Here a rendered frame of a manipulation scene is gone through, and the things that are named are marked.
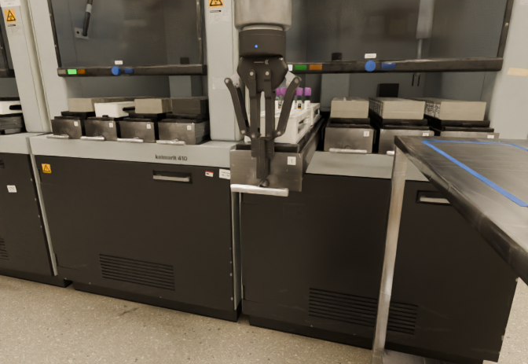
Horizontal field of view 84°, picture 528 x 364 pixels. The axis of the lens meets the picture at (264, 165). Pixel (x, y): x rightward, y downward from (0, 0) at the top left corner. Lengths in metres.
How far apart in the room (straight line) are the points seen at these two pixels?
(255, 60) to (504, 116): 0.77
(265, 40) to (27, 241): 1.46
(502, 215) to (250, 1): 0.39
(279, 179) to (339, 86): 1.09
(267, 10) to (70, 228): 1.23
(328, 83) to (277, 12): 1.12
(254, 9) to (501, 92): 0.77
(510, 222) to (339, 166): 0.67
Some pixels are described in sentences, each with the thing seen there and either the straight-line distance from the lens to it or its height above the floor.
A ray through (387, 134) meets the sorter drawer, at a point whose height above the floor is 0.79.
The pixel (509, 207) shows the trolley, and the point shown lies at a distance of 0.32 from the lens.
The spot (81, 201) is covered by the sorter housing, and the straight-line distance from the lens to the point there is 1.38.
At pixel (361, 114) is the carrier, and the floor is 0.84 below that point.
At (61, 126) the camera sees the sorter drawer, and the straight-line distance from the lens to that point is 1.34.
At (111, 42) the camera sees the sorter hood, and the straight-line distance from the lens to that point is 1.26.
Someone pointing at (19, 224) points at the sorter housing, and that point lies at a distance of 1.69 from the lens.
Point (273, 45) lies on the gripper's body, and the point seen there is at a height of 0.98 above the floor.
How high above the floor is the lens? 0.91
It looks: 14 degrees down
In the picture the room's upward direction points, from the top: straight up
